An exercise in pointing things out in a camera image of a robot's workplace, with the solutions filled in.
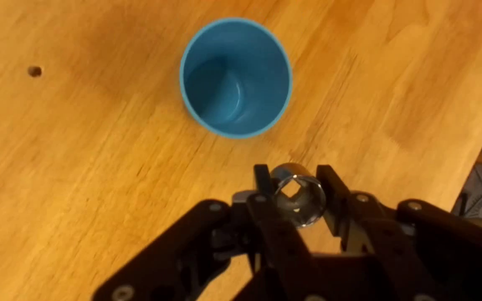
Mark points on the light blue plastic cup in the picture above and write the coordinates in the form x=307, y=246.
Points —
x=235, y=78

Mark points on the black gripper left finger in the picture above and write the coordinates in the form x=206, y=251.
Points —
x=263, y=245

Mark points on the silver metal socket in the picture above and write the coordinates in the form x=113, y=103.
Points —
x=300, y=195

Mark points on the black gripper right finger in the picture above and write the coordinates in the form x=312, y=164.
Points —
x=385, y=245

